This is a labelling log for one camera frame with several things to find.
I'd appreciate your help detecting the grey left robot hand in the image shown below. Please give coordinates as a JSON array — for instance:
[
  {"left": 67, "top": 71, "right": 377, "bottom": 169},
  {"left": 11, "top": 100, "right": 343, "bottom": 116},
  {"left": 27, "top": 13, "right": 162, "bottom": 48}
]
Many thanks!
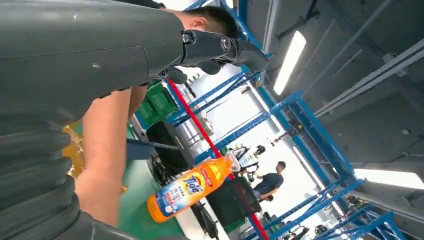
[{"left": 0, "top": 0, "right": 270, "bottom": 240}]

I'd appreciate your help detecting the green plastic crate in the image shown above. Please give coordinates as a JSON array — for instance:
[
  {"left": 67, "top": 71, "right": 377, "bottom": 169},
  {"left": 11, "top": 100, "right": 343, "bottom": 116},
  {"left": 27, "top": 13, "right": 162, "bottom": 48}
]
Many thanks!
[{"left": 135, "top": 81, "right": 180, "bottom": 129}]

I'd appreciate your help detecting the dark blue panel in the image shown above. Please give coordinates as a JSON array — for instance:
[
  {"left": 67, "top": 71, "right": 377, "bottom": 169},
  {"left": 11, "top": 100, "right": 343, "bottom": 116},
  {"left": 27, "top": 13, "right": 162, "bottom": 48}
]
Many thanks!
[{"left": 125, "top": 138, "right": 180, "bottom": 162}]

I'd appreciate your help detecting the black monitor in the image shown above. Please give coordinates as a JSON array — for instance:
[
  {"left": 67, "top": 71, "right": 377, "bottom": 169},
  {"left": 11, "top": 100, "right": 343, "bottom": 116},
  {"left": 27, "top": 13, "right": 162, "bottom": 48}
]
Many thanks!
[
  {"left": 205, "top": 178, "right": 263, "bottom": 230},
  {"left": 145, "top": 120, "right": 196, "bottom": 177}
]

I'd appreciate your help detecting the person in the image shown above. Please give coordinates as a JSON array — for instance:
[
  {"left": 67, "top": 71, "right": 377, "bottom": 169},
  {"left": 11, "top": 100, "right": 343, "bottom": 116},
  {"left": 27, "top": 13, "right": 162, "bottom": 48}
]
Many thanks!
[
  {"left": 158, "top": 2, "right": 240, "bottom": 40},
  {"left": 251, "top": 160, "right": 288, "bottom": 202}
]

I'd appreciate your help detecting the ribbed grey left arm sleeve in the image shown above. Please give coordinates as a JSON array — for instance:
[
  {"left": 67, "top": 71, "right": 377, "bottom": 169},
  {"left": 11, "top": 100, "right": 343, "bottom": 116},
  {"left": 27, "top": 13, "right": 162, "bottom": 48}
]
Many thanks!
[{"left": 0, "top": 114, "right": 81, "bottom": 240}]

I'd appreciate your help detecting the red bar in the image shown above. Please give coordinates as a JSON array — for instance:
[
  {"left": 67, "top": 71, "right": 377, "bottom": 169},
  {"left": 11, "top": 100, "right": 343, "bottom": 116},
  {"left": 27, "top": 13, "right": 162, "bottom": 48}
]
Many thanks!
[{"left": 166, "top": 78, "right": 272, "bottom": 240}]

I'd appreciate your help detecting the green table mat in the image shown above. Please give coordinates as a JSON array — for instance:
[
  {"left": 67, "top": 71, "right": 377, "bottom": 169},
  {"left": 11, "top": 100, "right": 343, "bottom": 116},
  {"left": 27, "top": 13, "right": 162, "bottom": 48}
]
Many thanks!
[{"left": 71, "top": 119, "right": 187, "bottom": 240}]

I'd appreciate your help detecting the orange detergent bottle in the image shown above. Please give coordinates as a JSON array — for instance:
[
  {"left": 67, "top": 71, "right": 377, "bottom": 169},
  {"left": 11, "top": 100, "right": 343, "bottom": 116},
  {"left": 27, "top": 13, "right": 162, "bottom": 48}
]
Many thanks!
[{"left": 146, "top": 151, "right": 242, "bottom": 224}]

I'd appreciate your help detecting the long ceiling light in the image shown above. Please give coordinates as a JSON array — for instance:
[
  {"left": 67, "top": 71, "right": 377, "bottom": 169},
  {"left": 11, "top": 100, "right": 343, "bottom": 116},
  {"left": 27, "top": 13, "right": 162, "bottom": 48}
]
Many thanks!
[
  {"left": 353, "top": 167, "right": 424, "bottom": 191},
  {"left": 272, "top": 30, "right": 308, "bottom": 97}
]

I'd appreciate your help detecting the black cable bundle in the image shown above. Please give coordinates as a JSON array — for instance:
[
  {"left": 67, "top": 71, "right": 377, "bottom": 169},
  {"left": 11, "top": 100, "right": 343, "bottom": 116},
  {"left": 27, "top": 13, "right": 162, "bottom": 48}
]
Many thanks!
[{"left": 150, "top": 156, "right": 177, "bottom": 187}]

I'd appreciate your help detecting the blue steel rack frame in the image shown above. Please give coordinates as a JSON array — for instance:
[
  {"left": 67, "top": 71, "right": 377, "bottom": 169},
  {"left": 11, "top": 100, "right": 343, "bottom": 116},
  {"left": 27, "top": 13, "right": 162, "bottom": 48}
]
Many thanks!
[{"left": 164, "top": 0, "right": 409, "bottom": 240}]

